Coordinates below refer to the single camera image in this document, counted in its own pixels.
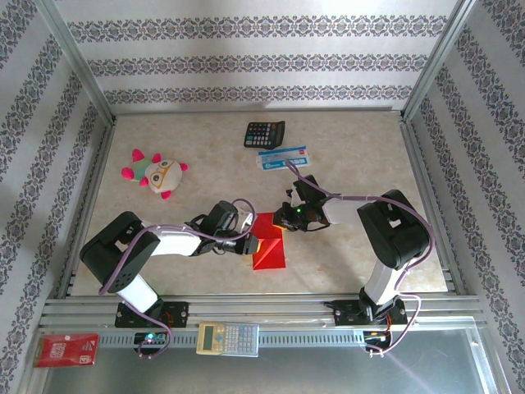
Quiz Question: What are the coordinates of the black desk calculator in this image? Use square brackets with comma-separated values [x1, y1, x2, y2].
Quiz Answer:
[243, 120, 286, 149]

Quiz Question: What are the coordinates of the aluminium frame post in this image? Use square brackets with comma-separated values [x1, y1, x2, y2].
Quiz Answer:
[399, 0, 487, 124]
[34, 0, 118, 126]

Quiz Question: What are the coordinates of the blue white flat packet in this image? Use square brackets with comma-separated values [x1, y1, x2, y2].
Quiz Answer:
[257, 144, 312, 172]

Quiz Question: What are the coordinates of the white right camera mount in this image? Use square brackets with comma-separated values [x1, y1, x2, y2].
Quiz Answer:
[285, 185, 304, 208]

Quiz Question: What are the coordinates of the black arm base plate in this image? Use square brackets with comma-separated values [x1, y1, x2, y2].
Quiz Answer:
[331, 298, 409, 328]
[114, 300, 190, 329]

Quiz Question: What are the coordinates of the thin aluminium edge rail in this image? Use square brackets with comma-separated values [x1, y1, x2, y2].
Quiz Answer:
[110, 105, 405, 118]

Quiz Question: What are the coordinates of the red flat packet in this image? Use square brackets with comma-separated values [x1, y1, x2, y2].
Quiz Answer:
[32, 332, 100, 369]

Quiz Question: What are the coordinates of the grey metal sheet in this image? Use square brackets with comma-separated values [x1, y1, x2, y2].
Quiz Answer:
[24, 328, 505, 394]

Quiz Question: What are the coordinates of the small circuit board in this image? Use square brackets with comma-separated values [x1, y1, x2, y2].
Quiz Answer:
[363, 328, 393, 346]
[134, 330, 169, 349]

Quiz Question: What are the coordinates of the red cloth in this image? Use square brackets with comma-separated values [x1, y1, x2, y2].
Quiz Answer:
[251, 212, 287, 272]

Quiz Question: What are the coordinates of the beige grey scientific calculator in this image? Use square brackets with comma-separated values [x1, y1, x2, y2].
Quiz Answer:
[195, 322, 261, 357]

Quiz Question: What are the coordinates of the white pink plush toy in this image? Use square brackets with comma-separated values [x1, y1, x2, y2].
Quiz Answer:
[120, 148, 189, 201]

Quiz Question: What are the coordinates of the long aluminium mounting rail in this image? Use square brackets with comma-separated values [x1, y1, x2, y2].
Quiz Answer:
[39, 291, 489, 330]

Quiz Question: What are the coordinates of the aluminium side rail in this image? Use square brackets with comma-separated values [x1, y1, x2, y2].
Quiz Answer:
[55, 117, 120, 300]
[398, 114, 468, 296]

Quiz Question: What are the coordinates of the purple cable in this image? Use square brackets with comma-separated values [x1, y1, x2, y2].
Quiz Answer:
[285, 159, 434, 358]
[98, 199, 258, 360]

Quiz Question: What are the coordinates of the grey slotted cable duct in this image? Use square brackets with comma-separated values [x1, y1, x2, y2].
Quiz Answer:
[98, 330, 370, 350]

